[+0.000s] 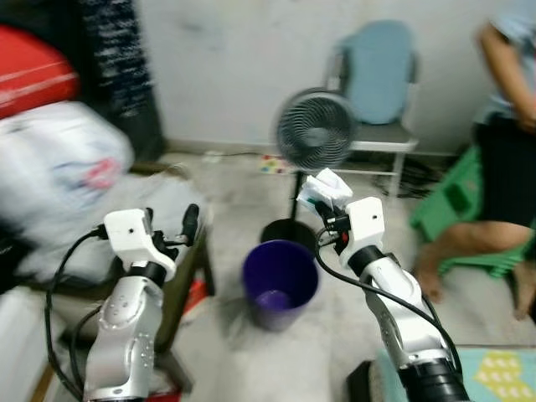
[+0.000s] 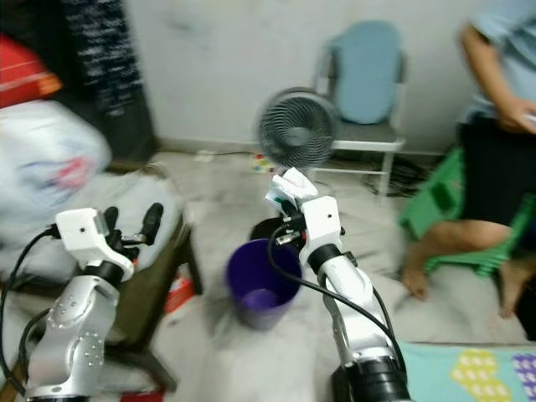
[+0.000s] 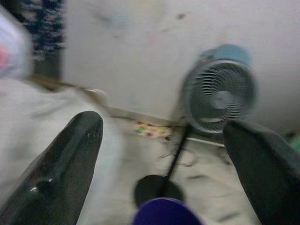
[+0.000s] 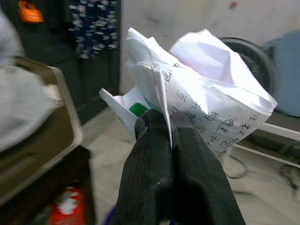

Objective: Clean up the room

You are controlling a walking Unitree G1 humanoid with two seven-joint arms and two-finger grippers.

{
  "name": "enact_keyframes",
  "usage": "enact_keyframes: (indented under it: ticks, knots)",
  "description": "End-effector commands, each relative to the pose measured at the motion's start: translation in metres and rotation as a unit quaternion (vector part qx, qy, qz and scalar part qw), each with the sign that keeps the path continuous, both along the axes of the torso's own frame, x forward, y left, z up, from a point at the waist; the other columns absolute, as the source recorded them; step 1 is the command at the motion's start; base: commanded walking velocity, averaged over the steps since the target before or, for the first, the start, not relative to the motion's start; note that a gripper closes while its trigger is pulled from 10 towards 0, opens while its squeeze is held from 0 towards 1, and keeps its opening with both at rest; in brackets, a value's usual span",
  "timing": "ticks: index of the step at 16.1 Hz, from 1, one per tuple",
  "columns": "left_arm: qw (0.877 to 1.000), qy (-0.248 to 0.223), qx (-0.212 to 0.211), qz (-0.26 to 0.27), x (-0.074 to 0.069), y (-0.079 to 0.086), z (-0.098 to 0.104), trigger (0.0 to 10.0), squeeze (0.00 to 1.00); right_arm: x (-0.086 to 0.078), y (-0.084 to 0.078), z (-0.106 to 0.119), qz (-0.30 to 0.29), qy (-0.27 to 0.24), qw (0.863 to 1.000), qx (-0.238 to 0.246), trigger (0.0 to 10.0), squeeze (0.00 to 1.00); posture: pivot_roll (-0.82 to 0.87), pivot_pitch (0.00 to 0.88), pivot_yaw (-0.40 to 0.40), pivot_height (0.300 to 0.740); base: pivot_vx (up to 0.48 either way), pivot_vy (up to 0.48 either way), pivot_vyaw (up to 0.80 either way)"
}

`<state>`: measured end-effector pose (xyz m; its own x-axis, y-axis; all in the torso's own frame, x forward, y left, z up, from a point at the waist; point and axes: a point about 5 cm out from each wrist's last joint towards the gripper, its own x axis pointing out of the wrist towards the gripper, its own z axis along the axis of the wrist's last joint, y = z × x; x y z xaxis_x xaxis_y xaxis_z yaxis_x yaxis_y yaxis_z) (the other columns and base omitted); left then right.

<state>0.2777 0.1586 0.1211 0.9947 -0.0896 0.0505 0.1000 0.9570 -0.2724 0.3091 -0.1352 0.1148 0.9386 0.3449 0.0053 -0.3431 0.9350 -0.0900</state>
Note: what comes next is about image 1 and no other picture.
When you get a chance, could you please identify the white paper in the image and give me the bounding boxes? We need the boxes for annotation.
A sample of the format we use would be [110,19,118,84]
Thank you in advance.
[297,167,355,221]

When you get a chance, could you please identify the brown wooden stool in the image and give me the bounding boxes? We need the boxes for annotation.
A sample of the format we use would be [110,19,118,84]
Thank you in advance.
[126,172,217,394]

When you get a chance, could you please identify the red white box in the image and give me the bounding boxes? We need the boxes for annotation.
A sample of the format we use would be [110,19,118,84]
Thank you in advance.
[184,276,210,324]

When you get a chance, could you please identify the purple plastic waste bin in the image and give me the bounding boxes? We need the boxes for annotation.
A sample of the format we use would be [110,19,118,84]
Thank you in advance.
[242,240,321,332]

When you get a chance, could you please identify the white printed plastic bag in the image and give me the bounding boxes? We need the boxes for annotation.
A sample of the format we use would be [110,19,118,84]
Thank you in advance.
[0,100,137,281]

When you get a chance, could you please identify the green plastic stool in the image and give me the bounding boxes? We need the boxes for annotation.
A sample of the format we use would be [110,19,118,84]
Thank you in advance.
[409,144,536,279]

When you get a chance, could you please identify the black printed hanging cloth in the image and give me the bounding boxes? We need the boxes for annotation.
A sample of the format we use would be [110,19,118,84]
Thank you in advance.
[80,0,166,162]

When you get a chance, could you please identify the person in blue shirt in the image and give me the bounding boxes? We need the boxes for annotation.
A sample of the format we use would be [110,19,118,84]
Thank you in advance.
[415,0,536,321]

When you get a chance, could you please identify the blue grey metal chair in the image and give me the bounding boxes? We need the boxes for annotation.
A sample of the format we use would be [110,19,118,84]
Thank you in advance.
[322,18,420,202]

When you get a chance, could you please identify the red storage bag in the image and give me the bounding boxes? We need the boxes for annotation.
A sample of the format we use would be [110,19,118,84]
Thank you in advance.
[0,25,81,120]

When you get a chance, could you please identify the teal mat with colourful shapes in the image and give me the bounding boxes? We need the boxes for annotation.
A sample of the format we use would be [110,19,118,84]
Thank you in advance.
[375,346,536,402]

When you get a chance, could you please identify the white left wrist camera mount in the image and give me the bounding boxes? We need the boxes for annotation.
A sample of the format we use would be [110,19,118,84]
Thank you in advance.
[103,209,178,281]

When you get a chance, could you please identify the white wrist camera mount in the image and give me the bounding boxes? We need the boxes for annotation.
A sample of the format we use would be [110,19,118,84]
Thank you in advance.
[346,198,387,261]
[103,209,178,281]

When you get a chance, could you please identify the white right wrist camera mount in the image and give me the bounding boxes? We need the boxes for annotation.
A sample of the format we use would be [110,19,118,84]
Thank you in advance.
[346,198,387,261]

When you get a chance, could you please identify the black floor cables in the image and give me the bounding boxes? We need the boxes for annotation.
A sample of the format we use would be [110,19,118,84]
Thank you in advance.
[394,159,446,198]

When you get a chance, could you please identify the grey pedestal fan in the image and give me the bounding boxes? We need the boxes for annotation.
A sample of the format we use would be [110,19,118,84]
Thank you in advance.
[260,87,361,252]

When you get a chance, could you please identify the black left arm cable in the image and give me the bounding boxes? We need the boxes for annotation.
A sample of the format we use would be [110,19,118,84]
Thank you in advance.
[44,229,110,401]

